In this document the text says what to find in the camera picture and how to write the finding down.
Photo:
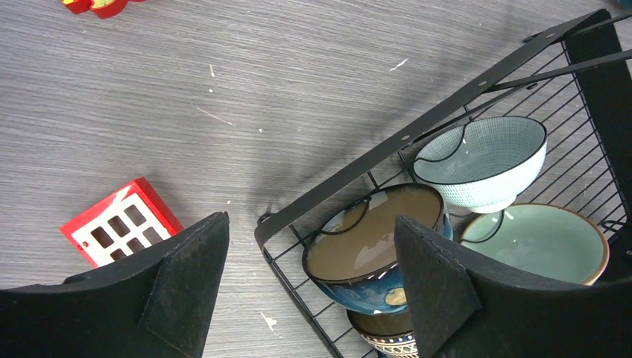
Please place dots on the dark blue glazed bowl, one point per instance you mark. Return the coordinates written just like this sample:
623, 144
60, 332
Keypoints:
352, 258

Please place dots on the black wire dish rack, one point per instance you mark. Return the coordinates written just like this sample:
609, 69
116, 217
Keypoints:
587, 51

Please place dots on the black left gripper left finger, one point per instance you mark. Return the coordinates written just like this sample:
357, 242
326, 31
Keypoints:
157, 302

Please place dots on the brown patterned band bowl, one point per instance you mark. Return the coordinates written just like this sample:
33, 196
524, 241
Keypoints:
390, 334

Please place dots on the light blue dotted bowl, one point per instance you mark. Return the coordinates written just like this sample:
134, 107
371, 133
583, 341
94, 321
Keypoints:
483, 165

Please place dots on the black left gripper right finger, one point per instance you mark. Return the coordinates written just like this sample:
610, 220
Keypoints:
464, 304

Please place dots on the red white window block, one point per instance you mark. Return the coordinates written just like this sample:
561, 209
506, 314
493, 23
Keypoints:
127, 221

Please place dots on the small red flower toy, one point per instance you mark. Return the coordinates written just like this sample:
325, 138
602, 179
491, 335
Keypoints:
103, 9

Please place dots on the pale green ceramic bowl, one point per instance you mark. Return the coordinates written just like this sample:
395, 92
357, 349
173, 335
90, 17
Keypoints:
541, 239

